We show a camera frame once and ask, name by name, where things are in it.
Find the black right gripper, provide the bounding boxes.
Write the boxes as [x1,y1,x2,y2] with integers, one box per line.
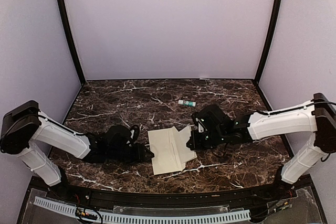
[186,129,226,151]

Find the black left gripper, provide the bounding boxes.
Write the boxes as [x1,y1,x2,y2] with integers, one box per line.
[108,143,154,166]

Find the white spare paper sheet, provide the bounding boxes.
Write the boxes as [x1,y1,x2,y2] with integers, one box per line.
[175,126,197,163]

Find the beige paper envelope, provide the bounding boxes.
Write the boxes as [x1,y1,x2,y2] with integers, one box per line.
[148,127,186,175]

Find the green white glue stick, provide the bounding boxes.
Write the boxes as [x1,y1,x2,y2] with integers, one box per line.
[178,100,196,107]

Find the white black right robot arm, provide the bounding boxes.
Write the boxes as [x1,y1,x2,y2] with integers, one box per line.
[186,93,335,200]

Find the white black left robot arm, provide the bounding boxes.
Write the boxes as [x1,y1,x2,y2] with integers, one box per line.
[1,100,154,201]

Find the white slotted cable duct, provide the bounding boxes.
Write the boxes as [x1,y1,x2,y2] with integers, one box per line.
[34,196,251,223]

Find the black front table rail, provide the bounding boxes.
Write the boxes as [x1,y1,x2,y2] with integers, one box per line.
[47,184,297,211]

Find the black right frame post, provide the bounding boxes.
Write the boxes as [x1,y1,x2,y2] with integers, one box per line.
[254,0,281,86]

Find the black frame post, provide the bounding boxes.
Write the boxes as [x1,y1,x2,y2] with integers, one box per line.
[254,0,281,86]
[57,0,86,85]

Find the black left frame post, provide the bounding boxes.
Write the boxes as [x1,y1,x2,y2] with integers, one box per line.
[57,0,86,85]

